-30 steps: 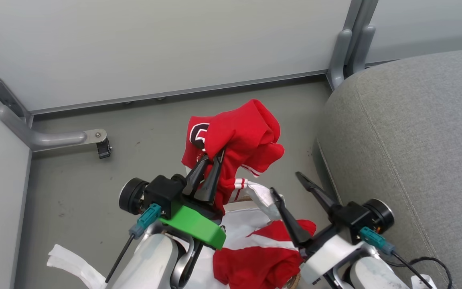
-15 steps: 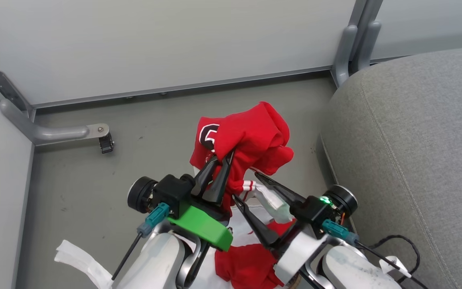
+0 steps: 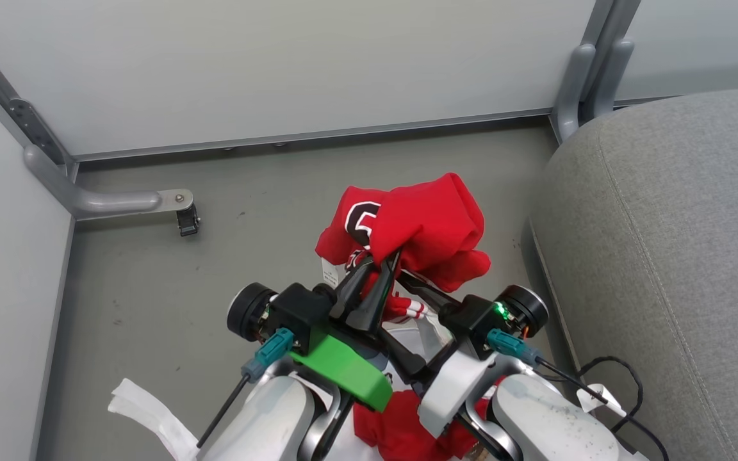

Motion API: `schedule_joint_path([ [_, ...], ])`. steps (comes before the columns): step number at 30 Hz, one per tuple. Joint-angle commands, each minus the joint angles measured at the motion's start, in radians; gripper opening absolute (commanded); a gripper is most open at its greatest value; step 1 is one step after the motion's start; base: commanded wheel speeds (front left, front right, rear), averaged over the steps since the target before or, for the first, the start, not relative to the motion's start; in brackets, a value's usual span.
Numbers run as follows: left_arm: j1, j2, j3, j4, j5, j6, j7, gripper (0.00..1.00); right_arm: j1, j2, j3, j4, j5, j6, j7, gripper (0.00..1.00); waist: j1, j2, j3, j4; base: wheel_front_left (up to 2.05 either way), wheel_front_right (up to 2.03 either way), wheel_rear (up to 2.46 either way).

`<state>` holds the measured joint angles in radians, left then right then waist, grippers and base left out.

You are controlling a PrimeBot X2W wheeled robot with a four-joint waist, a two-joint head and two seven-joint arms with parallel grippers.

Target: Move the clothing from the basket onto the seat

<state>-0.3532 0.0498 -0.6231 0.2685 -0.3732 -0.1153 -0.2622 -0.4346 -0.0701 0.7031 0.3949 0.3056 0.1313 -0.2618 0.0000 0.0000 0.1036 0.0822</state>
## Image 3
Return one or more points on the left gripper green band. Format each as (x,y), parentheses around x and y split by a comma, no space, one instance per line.
(343,371)

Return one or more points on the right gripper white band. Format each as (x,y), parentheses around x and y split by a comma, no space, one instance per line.
(475,320)

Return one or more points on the red sports jersey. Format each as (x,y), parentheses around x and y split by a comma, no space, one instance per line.
(433,218)

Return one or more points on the black caster wheel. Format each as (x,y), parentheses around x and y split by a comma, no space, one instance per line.
(188,221)

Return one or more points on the white fabric cloth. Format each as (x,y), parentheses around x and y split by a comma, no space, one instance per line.
(151,410)

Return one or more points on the grey fabric sofa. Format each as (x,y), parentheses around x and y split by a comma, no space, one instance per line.
(670,256)

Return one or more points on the grey curved partition foot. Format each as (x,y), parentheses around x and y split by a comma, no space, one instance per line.
(100,200)

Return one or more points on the grey aluminium partition rail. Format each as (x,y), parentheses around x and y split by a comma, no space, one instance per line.
(696,89)
(318,134)

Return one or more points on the grey partition post bracket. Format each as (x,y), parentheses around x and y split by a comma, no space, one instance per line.
(583,83)

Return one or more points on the grey hinged partition post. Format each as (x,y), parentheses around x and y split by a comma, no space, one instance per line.
(16,109)

